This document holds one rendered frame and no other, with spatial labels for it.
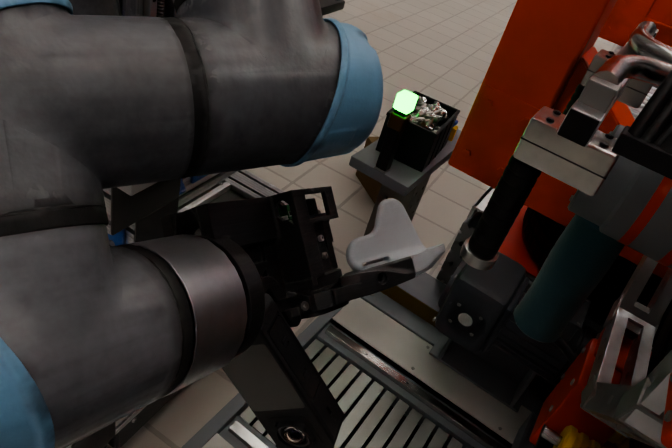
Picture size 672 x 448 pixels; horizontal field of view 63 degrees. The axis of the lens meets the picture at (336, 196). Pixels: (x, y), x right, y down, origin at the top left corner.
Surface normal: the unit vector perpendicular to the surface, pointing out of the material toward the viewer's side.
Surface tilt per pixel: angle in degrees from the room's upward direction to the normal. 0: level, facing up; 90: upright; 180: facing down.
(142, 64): 39
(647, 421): 90
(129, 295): 31
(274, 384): 90
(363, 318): 0
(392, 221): 43
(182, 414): 0
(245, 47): 27
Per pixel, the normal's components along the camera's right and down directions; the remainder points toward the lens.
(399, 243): 0.46, -0.15
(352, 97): 0.60, 0.24
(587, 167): -0.54, 0.38
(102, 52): 0.45, -0.41
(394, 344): 0.24, -0.79
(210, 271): 0.63, -0.67
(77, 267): 0.90, -0.19
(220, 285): 0.79, -0.41
